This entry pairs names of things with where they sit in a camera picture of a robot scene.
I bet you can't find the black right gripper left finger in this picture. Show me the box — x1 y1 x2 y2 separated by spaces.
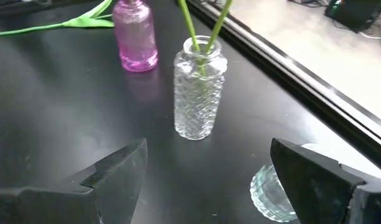
0 138 148 224

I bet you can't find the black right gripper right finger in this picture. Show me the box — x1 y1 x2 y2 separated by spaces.
270 138 381 224

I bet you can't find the dark pink artificial tulip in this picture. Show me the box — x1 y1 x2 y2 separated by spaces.
0 0 115 38

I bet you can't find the green artificial flower stem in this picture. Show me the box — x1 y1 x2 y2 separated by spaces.
198 0 233 66

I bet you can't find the green flower stem with leaves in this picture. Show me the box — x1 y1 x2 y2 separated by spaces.
177 0 207 75

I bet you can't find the short clear glass vase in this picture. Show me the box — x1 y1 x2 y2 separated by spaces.
249 164 299 223

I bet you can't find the tall clear glass vase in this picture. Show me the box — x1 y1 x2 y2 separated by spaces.
173 35 228 141

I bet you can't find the pink glass vase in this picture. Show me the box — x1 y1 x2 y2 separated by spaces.
111 0 159 73

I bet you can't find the black floor computer box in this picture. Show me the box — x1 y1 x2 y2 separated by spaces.
324 0 381 34

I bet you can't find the black aluminium table frame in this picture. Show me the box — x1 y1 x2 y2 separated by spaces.
187 0 381 177

